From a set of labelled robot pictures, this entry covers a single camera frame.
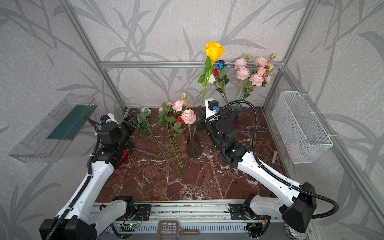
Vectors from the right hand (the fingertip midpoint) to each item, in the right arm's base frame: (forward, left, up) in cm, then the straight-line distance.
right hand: (200, 102), depth 64 cm
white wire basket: (-14, -43, -7) cm, 46 cm away
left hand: (+4, +33, -10) cm, 34 cm away
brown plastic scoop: (-43, +15, -41) cm, 62 cm away
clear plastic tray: (-14, +66, -9) cm, 68 cm away
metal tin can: (-45, -40, -36) cm, 70 cm away
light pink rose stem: (0, +6, -9) cm, 11 cm away
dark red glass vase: (-2, +5, -38) cm, 39 cm away
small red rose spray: (+24, +25, -38) cm, 51 cm away
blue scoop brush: (-6, -45, -39) cm, 60 cm away
